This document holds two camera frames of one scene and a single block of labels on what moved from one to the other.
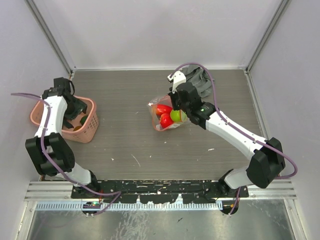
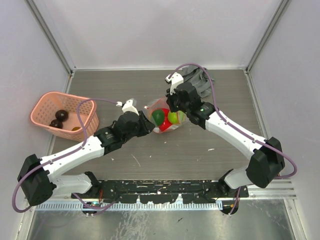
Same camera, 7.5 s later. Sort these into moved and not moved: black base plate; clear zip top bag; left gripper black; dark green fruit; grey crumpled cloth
Moved: dark green fruit; left gripper black
Not moved: black base plate; clear zip top bag; grey crumpled cloth
